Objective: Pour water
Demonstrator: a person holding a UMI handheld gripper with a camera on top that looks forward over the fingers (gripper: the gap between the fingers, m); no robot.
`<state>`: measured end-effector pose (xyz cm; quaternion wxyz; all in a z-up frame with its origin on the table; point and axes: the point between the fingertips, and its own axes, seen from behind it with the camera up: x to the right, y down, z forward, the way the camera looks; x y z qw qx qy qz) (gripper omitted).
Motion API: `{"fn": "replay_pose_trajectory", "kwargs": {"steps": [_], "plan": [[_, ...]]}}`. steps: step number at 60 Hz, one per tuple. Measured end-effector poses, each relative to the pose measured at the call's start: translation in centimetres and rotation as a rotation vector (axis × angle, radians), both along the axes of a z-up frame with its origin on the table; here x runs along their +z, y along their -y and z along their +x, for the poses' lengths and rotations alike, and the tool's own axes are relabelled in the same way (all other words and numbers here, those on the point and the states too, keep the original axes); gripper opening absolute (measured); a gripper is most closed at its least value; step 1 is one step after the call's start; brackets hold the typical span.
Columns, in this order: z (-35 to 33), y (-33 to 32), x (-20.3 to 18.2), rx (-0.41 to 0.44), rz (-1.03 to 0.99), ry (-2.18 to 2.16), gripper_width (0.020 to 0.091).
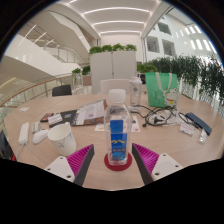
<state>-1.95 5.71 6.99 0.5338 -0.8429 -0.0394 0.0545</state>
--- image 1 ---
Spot flat round red coaster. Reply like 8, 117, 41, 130
103, 151, 134, 172

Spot white paper cup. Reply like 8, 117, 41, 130
47, 121, 77, 157

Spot white power strip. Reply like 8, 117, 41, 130
18, 121, 31, 146

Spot black office chair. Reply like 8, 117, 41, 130
51, 84, 73, 98

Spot white computer mouse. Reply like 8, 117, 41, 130
32, 129, 50, 145

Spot white chair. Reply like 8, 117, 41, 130
99, 78, 131, 95

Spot clear tumbler with white lid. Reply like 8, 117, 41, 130
128, 76, 143, 108

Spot black folder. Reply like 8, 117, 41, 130
48, 109, 79, 129

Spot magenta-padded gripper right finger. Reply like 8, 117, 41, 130
131, 142, 185, 186

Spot black and red chair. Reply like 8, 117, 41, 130
0, 129, 14, 161

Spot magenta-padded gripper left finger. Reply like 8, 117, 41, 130
44, 143, 96, 187

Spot small white ribbed box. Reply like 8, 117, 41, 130
48, 113, 64, 126

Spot row of green plants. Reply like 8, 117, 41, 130
146, 54, 224, 108

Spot open magazine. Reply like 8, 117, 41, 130
71, 98, 108, 127

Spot small planter with green plant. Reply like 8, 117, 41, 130
71, 67, 92, 88

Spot white cabinet topped with plants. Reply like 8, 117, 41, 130
88, 43, 138, 94

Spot clear blue-labelled water bottle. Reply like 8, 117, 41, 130
103, 88, 134, 167

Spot dark red-edged smartphone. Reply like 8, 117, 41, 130
39, 112, 55, 123

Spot small white oblong device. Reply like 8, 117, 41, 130
31, 121, 42, 133

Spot green tote bag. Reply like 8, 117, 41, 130
144, 71, 179, 109

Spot dark blue notebook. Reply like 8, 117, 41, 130
184, 112, 213, 136

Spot black cables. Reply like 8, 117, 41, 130
133, 104, 188, 128

